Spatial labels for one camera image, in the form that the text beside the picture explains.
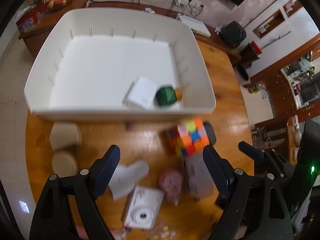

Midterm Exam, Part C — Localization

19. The clear plastic floss box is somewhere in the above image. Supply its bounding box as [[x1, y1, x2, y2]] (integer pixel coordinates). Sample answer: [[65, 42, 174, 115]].
[[184, 153, 214, 200]]

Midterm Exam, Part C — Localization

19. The white compact camera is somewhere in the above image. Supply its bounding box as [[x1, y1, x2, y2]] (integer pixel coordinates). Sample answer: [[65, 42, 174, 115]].
[[123, 186, 164, 230]]

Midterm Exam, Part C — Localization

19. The clear sticker decorated box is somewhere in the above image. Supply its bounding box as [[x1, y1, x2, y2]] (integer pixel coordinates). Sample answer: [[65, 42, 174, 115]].
[[143, 219, 178, 240]]

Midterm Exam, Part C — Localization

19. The green and gold bottle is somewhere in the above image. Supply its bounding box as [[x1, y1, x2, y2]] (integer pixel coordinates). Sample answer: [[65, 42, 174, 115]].
[[155, 86, 183, 107]]

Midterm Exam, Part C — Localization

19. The white power adapter charger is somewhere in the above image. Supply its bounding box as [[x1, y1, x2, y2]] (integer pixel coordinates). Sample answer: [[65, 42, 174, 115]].
[[123, 76, 158, 110]]

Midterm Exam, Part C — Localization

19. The white fan-shaped device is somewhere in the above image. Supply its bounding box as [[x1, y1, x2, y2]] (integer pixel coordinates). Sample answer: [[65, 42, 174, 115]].
[[108, 160, 149, 201]]

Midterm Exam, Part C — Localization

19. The beige rectangular case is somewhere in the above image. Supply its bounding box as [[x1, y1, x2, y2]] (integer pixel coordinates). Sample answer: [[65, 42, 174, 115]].
[[49, 122, 82, 151]]

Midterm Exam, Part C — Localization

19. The pink correction tape dispenser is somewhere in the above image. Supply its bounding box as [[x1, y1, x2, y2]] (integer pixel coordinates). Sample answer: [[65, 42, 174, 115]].
[[158, 170, 183, 206]]

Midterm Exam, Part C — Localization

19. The multicolour puzzle cube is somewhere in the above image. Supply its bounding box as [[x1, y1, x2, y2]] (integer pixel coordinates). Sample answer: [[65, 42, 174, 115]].
[[165, 118, 210, 157]]

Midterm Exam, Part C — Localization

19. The dark green radio speaker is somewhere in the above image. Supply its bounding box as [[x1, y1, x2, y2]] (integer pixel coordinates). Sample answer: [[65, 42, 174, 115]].
[[219, 21, 247, 49]]

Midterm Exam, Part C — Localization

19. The white plastic storage bin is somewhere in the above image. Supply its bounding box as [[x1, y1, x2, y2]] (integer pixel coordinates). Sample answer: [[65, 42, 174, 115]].
[[24, 8, 216, 121]]

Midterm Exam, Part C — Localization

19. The white router box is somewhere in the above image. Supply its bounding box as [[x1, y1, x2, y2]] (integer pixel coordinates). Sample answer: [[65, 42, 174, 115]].
[[179, 15, 211, 38]]

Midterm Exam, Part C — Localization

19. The red patterned tissue box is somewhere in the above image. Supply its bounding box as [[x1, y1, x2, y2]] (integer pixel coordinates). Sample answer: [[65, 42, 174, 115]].
[[14, 3, 47, 34]]

